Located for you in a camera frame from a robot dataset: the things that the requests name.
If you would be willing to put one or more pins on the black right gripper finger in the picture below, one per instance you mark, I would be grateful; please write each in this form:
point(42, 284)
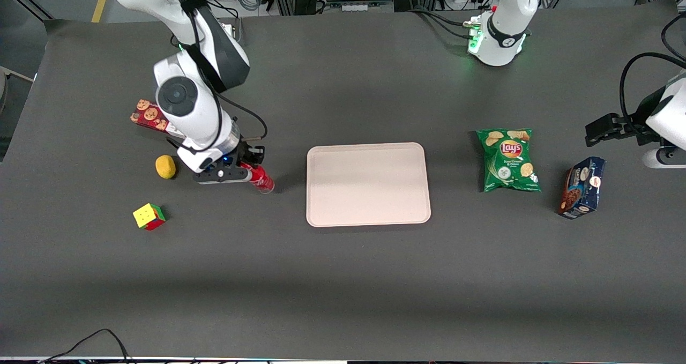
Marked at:
point(256, 155)
point(245, 175)

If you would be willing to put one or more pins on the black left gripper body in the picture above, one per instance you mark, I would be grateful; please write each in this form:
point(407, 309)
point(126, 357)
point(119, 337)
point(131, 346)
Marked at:
point(627, 126)

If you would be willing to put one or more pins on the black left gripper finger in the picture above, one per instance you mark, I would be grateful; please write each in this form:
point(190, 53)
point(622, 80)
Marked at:
point(597, 139)
point(604, 123)

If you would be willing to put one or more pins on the red coke bottle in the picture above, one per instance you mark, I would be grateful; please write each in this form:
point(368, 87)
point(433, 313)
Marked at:
point(261, 179)

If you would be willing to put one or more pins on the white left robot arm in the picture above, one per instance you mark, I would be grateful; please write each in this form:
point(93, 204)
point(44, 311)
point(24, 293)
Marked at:
point(504, 42)

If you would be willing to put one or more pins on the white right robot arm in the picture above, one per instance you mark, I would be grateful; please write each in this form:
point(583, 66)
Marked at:
point(187, 101)

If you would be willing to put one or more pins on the beige plastic tray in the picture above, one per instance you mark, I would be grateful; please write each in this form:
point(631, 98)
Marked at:
point(367, 184)

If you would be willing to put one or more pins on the blue chocolate cookie box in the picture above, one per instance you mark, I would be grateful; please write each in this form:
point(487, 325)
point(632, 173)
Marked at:
point(583, 188)

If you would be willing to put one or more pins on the yellow lemon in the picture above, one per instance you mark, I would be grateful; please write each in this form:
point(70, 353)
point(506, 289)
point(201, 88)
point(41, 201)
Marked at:
point(165, 166)

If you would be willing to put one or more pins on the colourful rubik's cube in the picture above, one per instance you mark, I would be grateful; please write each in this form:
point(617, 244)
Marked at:
point(148, 216)

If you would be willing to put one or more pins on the green Lay's chips bag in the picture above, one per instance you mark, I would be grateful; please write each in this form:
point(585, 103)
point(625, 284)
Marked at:
point(509, 160)

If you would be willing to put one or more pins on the red cookie box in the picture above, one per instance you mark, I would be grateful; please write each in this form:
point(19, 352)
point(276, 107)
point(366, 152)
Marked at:
point(147, 114)

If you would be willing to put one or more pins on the dark grey table mat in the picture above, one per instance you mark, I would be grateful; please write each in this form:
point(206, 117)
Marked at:
point(343, 278)

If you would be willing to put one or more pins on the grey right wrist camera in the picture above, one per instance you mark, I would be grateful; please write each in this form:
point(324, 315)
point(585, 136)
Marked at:
point(201, 160)

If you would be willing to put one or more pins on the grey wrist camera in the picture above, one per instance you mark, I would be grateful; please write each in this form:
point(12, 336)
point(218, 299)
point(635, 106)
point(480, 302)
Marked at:
point(662, 158)
point(201, 160)

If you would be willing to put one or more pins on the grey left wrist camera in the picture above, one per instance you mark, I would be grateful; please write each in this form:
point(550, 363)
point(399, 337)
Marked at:
point(662, 158)

